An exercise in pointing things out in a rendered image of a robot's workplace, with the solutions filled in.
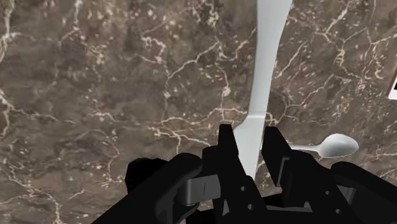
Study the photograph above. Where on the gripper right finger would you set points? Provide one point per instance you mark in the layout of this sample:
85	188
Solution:
313	183

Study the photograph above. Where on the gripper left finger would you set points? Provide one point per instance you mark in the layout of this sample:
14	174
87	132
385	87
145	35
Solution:
192	189

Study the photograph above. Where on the silver spoon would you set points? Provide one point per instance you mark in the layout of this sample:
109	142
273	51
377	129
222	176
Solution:
336	145

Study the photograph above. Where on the white flat device black screen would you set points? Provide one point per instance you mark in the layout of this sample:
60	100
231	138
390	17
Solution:
394	90

